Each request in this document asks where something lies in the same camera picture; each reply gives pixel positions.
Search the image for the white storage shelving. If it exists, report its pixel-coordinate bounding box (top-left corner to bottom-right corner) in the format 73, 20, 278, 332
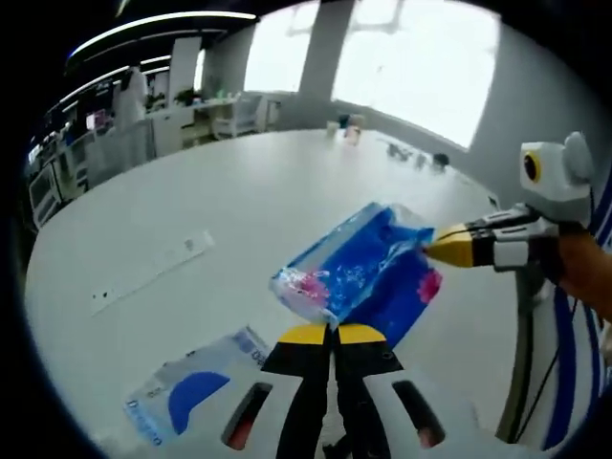
27, 133, 90, 227

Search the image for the small dark clip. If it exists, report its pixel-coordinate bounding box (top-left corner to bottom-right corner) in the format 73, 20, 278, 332
385, 141, 413, 163

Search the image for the white flat strip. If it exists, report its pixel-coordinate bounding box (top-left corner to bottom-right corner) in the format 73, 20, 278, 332
90, 229, 217, 317

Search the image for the large bright window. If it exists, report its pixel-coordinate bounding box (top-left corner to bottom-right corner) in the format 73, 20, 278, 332
332, 0, 501, 147

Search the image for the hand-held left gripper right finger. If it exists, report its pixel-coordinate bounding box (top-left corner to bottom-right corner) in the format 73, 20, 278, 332
334, 322, 485, 459

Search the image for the white desk unit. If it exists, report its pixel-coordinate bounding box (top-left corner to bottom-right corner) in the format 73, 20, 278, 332
193, 94, 284, 141

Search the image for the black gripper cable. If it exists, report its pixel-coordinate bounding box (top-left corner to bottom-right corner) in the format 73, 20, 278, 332
511, 351, 565, 444

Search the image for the long curved ceiling light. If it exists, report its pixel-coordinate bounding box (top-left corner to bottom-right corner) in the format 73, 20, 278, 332
66, 11, 257, 63

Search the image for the white low partition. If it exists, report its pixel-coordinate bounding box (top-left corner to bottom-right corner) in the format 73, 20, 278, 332
88, 102, 197, 186

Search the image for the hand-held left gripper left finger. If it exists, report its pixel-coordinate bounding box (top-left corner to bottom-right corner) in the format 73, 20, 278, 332
200, 322, 336, 459

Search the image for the black hand strap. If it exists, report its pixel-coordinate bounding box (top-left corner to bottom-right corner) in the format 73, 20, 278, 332
538, 223, 568, 286

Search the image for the blue tissue packet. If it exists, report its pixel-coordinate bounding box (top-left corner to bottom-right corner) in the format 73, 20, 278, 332
270, 201, 444, 353

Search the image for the grey chair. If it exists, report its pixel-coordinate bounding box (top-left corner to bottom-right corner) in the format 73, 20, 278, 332
494, 308, 541, 446

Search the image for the narrow bright window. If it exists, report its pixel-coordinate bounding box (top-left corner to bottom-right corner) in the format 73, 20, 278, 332
243, 0, 322, 95

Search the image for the pale blue wipes packet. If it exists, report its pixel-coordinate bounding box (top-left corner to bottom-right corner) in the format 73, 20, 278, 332
122, 325, 276, 448

